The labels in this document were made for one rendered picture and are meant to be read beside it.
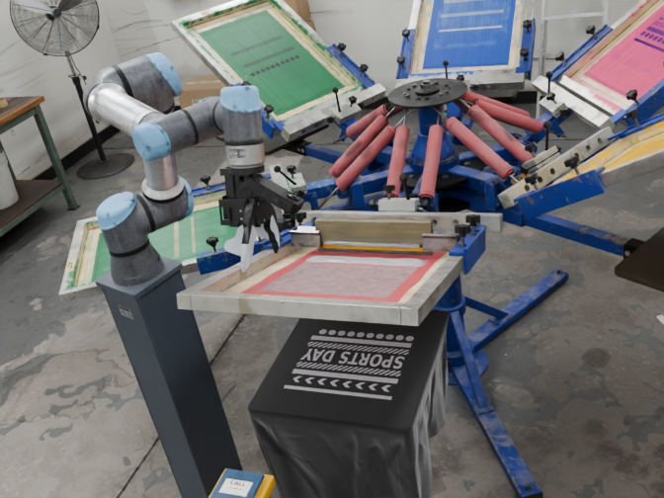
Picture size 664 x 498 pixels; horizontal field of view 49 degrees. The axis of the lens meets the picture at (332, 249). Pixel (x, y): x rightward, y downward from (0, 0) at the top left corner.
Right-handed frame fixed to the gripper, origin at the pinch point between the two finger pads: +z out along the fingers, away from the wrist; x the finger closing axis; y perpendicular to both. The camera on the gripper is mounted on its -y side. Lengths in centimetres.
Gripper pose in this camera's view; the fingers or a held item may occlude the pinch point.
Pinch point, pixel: (264, 263)
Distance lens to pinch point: 150.1
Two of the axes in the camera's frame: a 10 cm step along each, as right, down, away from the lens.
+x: -3.5, 2.5, -9.0
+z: 0.6, 9.7, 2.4
